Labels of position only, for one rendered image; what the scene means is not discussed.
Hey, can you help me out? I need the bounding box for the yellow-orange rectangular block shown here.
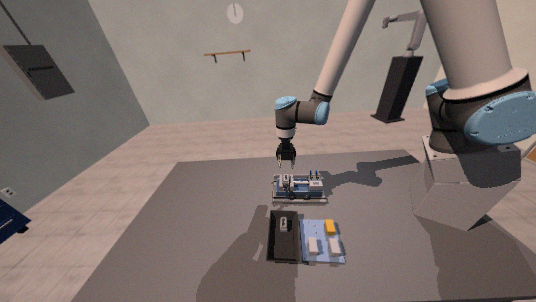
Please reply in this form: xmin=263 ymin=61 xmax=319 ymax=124
xmin=324 ymin=219 xmax=335 ymax=236

